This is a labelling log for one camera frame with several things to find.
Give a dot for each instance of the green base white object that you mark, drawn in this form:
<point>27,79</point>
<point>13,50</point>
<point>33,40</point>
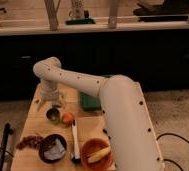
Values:
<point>78,15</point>

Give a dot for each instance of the brown dried fruit pile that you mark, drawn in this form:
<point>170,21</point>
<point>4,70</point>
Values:
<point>30,142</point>

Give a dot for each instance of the yellow banana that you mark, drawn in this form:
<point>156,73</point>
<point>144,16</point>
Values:
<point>96,156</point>

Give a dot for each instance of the green sponge block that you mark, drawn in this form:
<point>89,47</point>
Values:
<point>89,103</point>

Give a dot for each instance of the dark brown bowl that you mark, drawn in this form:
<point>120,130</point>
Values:
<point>47,143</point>

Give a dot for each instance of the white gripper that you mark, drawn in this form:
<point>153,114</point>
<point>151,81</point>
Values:
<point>49,92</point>

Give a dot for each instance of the dark metal cup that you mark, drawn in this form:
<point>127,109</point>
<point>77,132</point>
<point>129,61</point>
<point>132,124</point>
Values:
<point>53,115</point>

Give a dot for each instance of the grey crumpled cloth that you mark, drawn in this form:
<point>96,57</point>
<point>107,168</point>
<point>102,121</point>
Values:
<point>57,151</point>

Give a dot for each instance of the orange bowl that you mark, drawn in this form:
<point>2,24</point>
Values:
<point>91,146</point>

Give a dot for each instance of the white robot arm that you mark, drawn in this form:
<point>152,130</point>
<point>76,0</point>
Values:
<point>132,136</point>

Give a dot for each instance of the white black handled knife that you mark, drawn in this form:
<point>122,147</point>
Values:
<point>75,155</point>

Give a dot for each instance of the black pole stand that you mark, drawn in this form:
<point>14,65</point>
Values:
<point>3,148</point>

